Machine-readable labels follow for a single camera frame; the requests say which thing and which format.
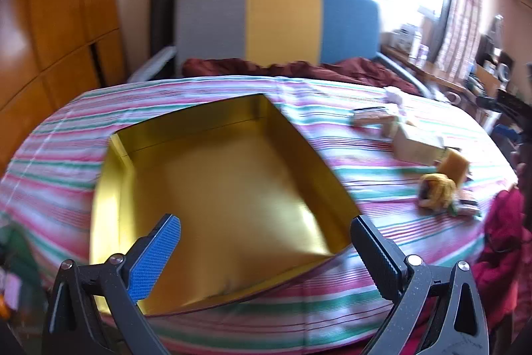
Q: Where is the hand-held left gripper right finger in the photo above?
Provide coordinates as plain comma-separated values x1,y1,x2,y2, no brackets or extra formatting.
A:
350,216,491,355

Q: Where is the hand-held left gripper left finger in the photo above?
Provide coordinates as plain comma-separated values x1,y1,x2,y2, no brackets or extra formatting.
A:
42,214,182,355

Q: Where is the yellow sponge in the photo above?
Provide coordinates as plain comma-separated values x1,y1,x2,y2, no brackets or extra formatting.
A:
436,149,469,187

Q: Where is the cream knit cloth bundle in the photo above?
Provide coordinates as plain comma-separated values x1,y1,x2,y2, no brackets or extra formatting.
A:
418,172,457,212

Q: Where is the gold-lined maroon gift box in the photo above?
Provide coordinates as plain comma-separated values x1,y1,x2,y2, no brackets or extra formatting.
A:
89,93,361,317

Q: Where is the beige carton box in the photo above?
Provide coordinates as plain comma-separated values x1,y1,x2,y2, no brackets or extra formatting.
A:
393,123,445,165

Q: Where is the clear plastic bag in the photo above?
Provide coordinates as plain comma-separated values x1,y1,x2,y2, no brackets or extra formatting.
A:
384,86,406,106

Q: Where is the cardboard box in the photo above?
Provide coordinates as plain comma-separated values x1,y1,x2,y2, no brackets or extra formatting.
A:
474,64,505,98

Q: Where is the wooden desk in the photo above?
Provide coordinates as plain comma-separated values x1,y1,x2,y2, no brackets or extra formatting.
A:
382,43,499,118

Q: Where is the striped bed sheet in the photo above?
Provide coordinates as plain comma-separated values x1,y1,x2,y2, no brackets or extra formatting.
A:
0,76,520,355

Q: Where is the white carton on sill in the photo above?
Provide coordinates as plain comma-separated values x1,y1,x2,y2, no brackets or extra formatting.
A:
393,24,429,60

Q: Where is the person's red clothing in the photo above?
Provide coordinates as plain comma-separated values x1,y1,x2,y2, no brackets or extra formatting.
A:
474,189,526,335

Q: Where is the dark green cloth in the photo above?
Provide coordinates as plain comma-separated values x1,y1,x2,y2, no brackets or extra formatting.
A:
0,226,46,322

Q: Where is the maroon blanket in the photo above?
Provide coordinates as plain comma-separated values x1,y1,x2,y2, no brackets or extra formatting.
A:
182,56,420,95

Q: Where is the grey yellow blue headboard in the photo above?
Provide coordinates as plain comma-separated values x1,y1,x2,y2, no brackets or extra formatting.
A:
175,0,382,67

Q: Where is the black rolled mat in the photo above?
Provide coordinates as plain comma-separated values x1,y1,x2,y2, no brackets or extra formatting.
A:
150,0,180,56

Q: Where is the wooden wardrobe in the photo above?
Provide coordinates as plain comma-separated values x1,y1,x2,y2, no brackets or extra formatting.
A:
0,0,127,173

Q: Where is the grey bed rail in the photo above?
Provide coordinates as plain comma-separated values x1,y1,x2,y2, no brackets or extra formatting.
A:
376,51,441,100
127,46,177,83

